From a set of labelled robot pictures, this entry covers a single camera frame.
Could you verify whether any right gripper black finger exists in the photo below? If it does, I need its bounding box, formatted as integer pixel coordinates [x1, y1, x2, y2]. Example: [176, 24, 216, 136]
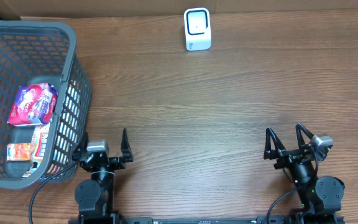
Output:
[264, 127, 286, 156]
[295, 123, 314, 148]

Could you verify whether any cream snack bag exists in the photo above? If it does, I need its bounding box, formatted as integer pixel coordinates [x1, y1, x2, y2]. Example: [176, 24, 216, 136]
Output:
[22, 124, 50, 179]

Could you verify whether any small orange juice carton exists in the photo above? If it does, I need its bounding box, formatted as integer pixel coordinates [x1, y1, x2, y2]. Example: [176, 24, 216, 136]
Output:
[6, 143, 33, 161]

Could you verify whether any red purple snack pack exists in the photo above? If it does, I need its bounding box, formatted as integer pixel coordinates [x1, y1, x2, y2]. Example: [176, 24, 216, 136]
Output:
[7, 83, 58, 126]

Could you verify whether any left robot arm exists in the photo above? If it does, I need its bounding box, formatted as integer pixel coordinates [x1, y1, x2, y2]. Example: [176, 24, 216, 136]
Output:
[72, 129, 134, 224]

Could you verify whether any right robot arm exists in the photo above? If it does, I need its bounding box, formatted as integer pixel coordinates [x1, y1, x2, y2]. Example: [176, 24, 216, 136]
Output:
[257, 123, 345, 224]

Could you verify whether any white barcode scanner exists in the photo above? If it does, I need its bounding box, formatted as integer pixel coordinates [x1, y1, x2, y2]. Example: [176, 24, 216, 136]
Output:
[183, 7, 212, 51]

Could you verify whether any grey plastic shopping basket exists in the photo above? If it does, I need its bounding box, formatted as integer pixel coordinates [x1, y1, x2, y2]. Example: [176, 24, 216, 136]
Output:
[0, 21, 92, 189]

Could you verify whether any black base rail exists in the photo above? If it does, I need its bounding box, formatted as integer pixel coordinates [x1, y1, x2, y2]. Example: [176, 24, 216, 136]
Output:
[68, 216, 346, 224]

